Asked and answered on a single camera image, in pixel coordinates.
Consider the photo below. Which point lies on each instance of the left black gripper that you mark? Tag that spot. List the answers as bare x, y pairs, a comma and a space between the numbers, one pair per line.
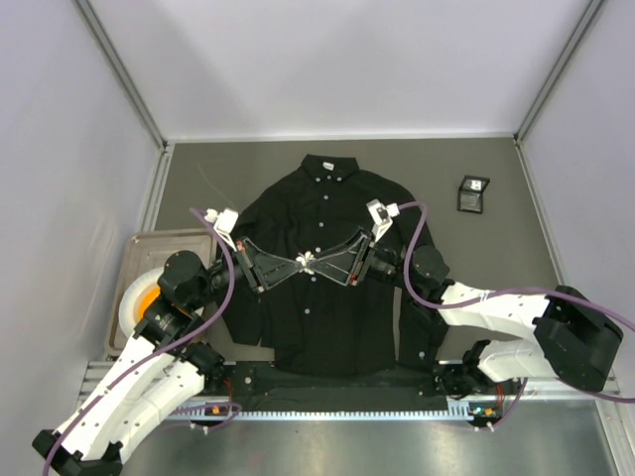
248, 266

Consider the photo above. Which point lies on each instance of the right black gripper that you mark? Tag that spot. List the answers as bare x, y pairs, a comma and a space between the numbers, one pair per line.
361, 256

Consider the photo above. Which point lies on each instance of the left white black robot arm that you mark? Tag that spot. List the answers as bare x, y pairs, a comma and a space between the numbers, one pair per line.
161, 365

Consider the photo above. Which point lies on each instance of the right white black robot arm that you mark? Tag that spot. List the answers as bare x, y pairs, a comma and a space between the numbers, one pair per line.
552, 334

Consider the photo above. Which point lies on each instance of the black button-up shirt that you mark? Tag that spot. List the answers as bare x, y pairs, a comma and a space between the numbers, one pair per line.
315, 326

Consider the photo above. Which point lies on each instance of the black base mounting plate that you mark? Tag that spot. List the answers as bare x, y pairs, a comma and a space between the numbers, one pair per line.
260, 386

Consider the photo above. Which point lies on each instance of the grey metal tray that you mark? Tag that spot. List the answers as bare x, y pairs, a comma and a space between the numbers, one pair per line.
143, 253

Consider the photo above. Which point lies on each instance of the white bowl orange inside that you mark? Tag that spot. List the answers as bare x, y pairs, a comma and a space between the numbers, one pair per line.
136, 299

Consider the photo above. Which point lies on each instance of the small black open box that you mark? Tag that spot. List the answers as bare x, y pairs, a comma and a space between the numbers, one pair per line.
470, 194

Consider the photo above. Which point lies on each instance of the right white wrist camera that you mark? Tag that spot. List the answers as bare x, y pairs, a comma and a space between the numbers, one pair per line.
382, 216

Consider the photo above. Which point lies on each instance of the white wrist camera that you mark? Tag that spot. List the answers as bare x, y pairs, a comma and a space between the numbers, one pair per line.
222, 223
382, 216

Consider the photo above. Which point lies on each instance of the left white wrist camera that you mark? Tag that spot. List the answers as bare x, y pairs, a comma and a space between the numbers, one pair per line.
222, 223

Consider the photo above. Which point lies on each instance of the grey slotted cable duct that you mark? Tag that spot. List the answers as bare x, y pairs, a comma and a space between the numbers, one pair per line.
450, 411

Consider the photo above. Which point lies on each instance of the aluminium frame rail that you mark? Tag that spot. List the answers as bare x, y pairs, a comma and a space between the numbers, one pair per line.
536, 389

